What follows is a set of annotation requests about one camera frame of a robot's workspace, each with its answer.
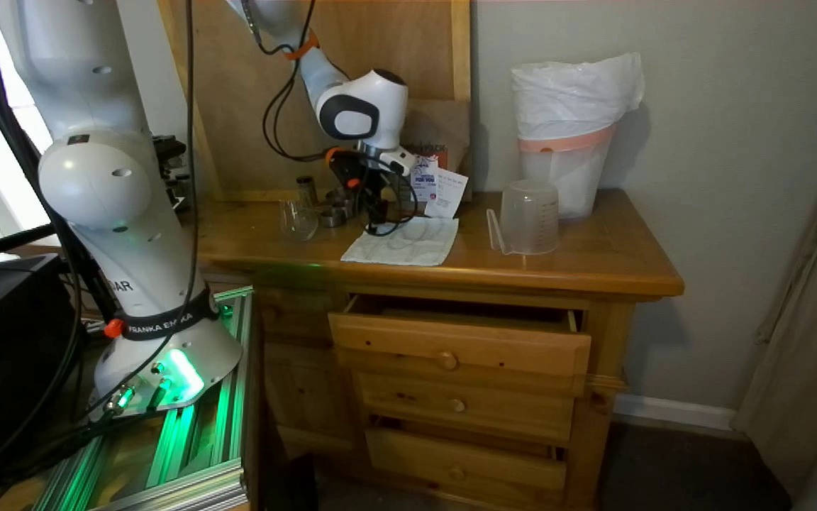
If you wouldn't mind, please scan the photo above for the light blue terry towel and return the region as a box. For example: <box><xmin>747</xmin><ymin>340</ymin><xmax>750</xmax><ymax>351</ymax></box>
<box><xmin>339</xmin><ymin>215</ymin><xmax>462</xmax><ymax>269</ymax></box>

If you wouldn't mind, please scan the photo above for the clear stemless glass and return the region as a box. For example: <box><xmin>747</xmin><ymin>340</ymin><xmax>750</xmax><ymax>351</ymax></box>
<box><xmin>278</xmin><ymin>195</ymin><xmax>325</xmax><ymax>246</ymax></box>

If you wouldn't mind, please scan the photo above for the wooden dresser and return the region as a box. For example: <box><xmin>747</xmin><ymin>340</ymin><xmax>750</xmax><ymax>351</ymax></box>
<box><xmin>193</xmin><ymin>184</ymin><xmax>688</xmax><ymax>511</ymax></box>

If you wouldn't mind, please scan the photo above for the black controller box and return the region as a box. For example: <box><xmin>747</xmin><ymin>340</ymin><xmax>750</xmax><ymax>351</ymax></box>
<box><xmin>0</xmin><ymin>253</ymin><xmax>84</xmax><ymax>478</ymax></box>

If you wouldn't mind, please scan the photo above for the white trash bin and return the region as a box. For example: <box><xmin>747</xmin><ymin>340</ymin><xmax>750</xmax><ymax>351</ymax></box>
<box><xmin>532</xmin><ymin>140</ymin><xmax>617</xmax><ymax>221</ymax></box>

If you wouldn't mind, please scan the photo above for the white baseboard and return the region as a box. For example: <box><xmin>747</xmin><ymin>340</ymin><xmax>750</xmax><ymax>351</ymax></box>
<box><xmin>613</xmin><ymin>391</ymin><xmax>743</xmax><ymax>439</ymax></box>

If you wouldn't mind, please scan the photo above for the plywood back board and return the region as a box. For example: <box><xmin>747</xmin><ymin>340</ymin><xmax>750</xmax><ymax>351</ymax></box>
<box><xmin>156</xmin><ymin>0</ymin><xmax>477</xmax><ymax>207</ymax></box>

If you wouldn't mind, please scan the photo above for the aluminium extrusion frame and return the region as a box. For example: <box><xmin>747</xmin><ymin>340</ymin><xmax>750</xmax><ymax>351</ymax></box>
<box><xmin>35</xmin><ymin>280</ymin><xmax>257</xmax><ymax>511</ymax></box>

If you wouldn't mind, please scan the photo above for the thick black cable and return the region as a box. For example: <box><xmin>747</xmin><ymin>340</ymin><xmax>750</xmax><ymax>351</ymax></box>
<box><xmin>0</xmin><ymin>4</ymin><xmax>128</xmax><ymax>324</ymax></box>

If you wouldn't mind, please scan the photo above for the white printed form paper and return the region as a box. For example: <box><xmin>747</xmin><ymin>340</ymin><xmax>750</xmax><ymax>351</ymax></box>
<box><xmin>413</xmin><ymin>153</ymin><xmax>471</xmax><ymax>221</ymax></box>

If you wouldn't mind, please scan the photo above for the white plastic bin liner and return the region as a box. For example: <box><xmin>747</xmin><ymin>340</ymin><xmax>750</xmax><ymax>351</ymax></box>
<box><xmin>508</xmin><ymin>52</ymin><xmax>648</xmax><ymax>160</ymax></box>

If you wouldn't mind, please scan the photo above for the wooden dresser drawer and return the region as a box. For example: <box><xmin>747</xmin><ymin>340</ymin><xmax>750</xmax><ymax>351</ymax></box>
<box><xmin>363</xmin><ymin>424</ymin><xmax>572</xmax><ymax>497</ymax></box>
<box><xmin>326</xmin><ymin>295</ymin><xmax>593</xmax><ymax>380</ymax></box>
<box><xmin>350</xmin><ymin>368</ymin><xmax>580</xmax><ymax>444</ymax></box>

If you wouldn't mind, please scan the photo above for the beige curtain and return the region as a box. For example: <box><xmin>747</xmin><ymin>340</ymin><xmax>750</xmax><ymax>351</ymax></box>
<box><xmin>732</xmin><ymin>107</ymin><xmax>817</xmax><ymax>499</ymax></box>

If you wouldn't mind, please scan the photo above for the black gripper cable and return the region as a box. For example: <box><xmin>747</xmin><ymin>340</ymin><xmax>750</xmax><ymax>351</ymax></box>
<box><xmin>262</xmin><ymin>0</ymin><xmax>424</xmax><ymax>239</ymax></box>

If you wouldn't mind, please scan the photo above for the thin black cable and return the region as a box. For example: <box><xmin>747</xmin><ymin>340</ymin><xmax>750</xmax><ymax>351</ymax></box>
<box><xmin>77</xmin><ymin>0</ymin><xmax>206</xmax><ymax>428</ymax></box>

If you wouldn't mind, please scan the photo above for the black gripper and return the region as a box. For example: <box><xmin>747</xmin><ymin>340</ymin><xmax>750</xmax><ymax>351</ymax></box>
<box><xmin>329</xmin><ymin>148</ymin><xmax>394</xmax><ymax>219</ymax></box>

